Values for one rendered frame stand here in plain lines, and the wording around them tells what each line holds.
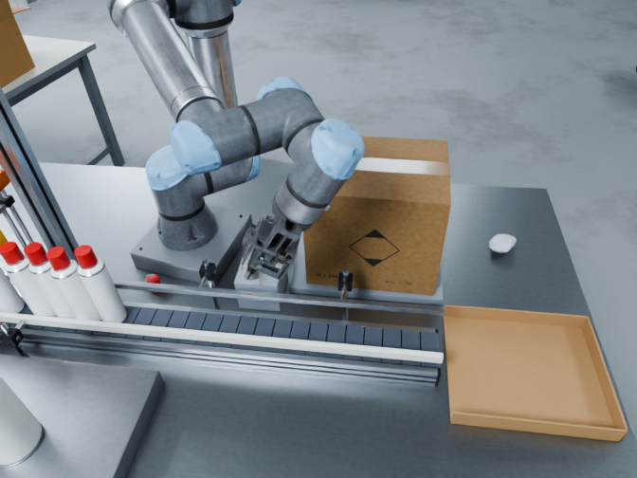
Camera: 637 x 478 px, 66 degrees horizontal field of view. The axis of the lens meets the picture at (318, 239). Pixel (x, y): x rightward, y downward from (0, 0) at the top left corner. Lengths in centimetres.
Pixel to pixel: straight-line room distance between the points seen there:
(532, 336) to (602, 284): 148
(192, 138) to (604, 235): 248
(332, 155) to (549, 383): 68
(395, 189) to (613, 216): 217
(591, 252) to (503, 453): 188
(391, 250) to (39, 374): 76
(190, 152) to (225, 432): 55
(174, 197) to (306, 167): 55
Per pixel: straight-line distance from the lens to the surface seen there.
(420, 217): 100
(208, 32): 103
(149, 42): 84
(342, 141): 66
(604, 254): 279
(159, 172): 115
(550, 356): 115
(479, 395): 105
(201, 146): 68
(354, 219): 101
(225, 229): 130
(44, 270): 110
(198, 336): 103
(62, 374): 112
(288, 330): 105
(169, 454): 101
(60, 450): 103
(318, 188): 69
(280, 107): 72
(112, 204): 159
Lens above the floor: 171
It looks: 42 degrees down
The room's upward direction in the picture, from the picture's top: 2 degrees counter-clockwise
